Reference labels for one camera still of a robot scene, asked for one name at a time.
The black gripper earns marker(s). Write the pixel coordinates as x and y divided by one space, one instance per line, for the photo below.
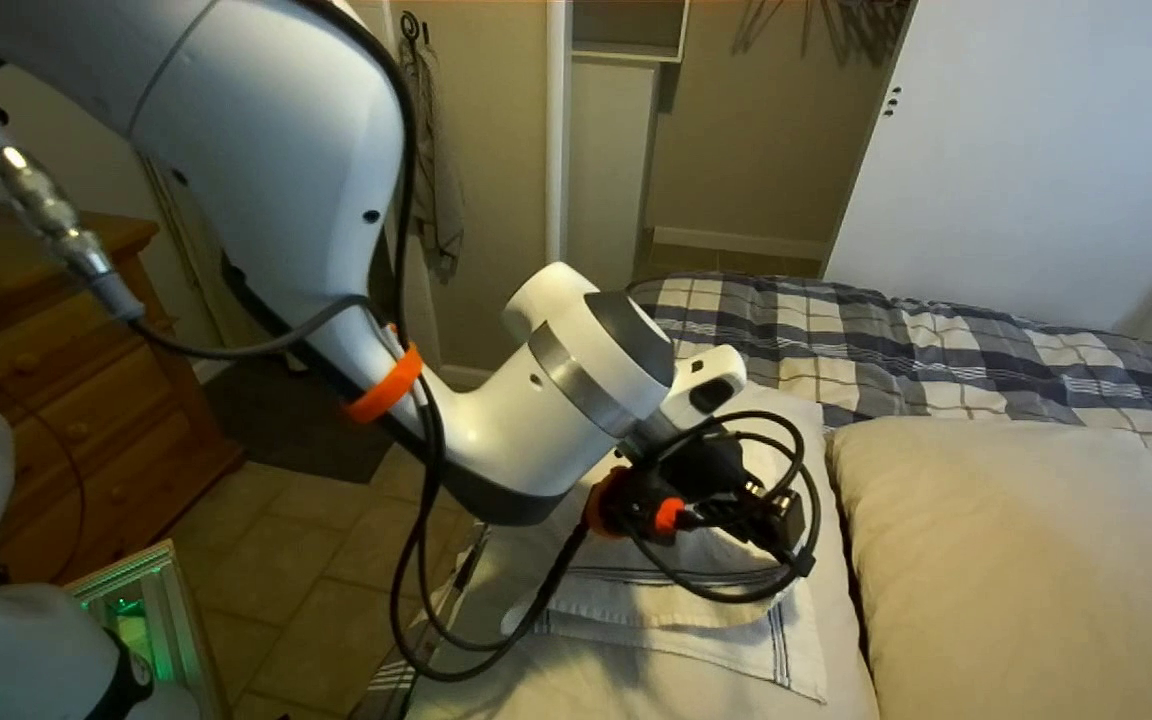
710 480

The white towel with striped edges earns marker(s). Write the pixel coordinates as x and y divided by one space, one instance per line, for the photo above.
736 645

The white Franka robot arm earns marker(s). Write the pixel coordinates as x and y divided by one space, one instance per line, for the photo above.
270 133

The plaid comforter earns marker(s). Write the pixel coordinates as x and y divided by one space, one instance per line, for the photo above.
869 333

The beige pillow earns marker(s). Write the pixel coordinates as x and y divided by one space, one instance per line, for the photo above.
579 691
1029 575

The narrow white closet door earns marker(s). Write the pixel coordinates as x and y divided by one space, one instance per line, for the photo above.
611 175

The large white door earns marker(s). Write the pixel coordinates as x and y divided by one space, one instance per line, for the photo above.
1041 161

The beige open door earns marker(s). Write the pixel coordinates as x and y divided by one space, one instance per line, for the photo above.
502 161

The grey hanging cloth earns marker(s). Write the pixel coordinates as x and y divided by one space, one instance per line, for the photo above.
442 200

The dark floor mat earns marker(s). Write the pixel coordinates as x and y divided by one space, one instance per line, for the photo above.
270 424

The wooden dresser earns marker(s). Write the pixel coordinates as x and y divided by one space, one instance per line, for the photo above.
99 414

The black orange wrist camera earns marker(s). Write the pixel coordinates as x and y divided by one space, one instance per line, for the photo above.
662 515

